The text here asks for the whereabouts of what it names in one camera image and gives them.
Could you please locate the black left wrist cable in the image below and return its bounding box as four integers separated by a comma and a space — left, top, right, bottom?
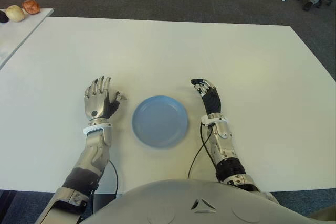
91, 159, 119, 209

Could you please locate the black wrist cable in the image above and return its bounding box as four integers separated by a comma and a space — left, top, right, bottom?
187, 123, 218, 183
91, 159, 119, 209

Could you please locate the khaki trouser leg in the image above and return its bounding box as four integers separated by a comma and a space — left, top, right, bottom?
307, 209, 336, 224

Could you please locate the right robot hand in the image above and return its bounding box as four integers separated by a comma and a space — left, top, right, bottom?
191, 78, 223, 116

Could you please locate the silver robot torso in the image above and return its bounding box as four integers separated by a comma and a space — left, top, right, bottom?
81, 179, 320, 224

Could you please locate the cream round fruit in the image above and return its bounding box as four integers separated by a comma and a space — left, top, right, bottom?
5, 5, 26, 22

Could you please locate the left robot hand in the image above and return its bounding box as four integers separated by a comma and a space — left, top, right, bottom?
83, 76, 124, 121

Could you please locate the reddish brown bread roll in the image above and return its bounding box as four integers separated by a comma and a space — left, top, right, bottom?
21, 0, 41, 14

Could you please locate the white shoe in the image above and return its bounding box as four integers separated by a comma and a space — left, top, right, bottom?
261, 191, 280, 205

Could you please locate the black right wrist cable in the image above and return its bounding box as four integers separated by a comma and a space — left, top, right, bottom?
187, 123, 218, 183

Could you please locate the white side table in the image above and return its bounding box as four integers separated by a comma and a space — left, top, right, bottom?
0, 7, 55, 69

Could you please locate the blue plate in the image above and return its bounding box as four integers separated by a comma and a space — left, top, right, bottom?
131, 95, 189, 149

